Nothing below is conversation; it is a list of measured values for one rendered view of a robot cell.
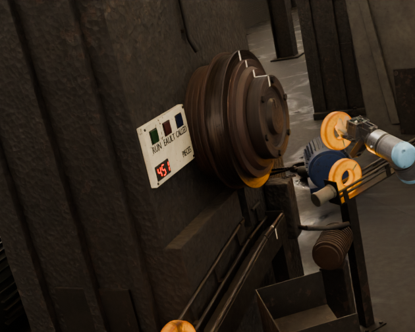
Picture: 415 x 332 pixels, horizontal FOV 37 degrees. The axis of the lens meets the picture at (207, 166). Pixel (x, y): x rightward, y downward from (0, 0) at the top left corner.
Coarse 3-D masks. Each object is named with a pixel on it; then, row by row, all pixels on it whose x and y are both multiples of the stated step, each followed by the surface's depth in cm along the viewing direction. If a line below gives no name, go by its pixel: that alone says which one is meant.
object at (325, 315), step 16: (320, 272) 180; (272, 288) 178; (288, 288) 179; (304, 288) 180; (320, 288) 181; (272, 304) 180; (288, 304) 181; (304, 304) 182; (320, 304) 183; (272, 320) 161; (288, 320) 180; (304, 320) 178; (320, 320) 177; (336, 320) 155; (352, 320) 156
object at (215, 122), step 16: (224, 64) 197; (208, 80) 194; (224, 80) 190; (208, 96) 192; (224, 96) 190; (208, 112) 191; (224, 112) 189; (208, 128) 191; (224, 128) 188; (224, 144) 189; (224, 160) 194; (224, 176) 200; (240, 176) 197
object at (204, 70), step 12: (216, 60) 201; (204, 72) 202; (192, 84) 200; (204, 84) 193; (192, 96) 198; (204, 96) 192; (192, 108) 196; (204, 108) 191; (192, 120) 196; (204, 120) 191; (192, 132) 197; (204, 132) 191; (192, 144) 198; (204, 144) 196; (204, 156) 199; (204, 168) 203; (216, 168) 196
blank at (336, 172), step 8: (344, 160) 250; (352, 160) 252; (336, 168) 249; (344, 168) 251; (352, 168) 253; (360, 168) 255; (336, 176) 249; (352, 176) 255; (360, 176) 256; (344, 184) 252; (352, 192) 255
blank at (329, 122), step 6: (330, 114) 246; (336, 114) 245; (342, 114) 247; (324, 120) 246; (330, 120) 244; (336, 120) 246; (342, 120) 247; (324, 126) 244; (330, 126) 245; (324, 132) 244; (330, 132) 245; (324, 138) 245; (330, 138) 245; (336, 138) 247; (342, 138) 249; (330, 144) 246; (336, 144) 247; (342, 144) 249; (348, 144) 251
